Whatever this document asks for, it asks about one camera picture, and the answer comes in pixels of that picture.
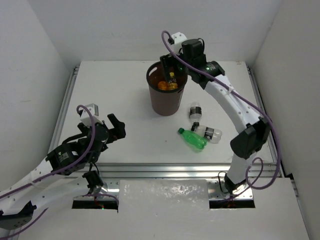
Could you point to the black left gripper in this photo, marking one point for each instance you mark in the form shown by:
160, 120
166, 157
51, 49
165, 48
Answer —
106, 130

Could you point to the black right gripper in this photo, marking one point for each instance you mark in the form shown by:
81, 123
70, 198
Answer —
166, 59

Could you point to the orange juice bottle front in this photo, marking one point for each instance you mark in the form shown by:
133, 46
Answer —
163, 86

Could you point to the clear bottle yellow cap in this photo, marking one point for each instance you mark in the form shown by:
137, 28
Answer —
172, 84

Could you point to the green plastic bottle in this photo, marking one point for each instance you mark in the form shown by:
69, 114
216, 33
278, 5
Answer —
197, 142

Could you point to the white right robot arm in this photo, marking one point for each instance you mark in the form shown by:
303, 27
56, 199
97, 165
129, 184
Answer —
188, 57

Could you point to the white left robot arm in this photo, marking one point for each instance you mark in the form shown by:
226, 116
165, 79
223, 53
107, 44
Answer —
25, 202

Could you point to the brown garbage bin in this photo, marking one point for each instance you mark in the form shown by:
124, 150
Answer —
164, 102

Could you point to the clear bottle black label upright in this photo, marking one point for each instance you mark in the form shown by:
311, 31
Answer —
195, 112

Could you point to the clear bottle black label lying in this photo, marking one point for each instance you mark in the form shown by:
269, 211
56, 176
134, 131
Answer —
212, 135

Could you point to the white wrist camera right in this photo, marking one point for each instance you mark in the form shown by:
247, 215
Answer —
176, 41

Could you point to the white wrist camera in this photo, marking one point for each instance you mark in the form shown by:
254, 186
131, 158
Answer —
93, 109
176, 41

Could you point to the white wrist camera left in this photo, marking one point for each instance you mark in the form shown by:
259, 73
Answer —
93, 109

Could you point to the aluminium frame rail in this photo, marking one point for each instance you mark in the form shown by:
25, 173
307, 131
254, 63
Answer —
153, 150

